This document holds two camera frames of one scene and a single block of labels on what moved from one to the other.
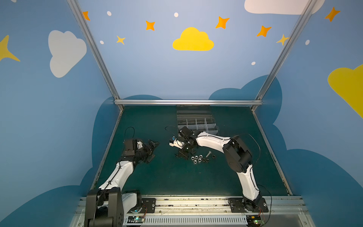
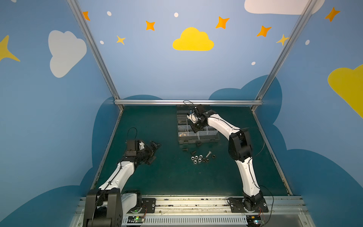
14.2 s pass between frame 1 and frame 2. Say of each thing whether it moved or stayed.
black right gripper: moved
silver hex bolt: stayed
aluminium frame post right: stayed
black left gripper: stayed
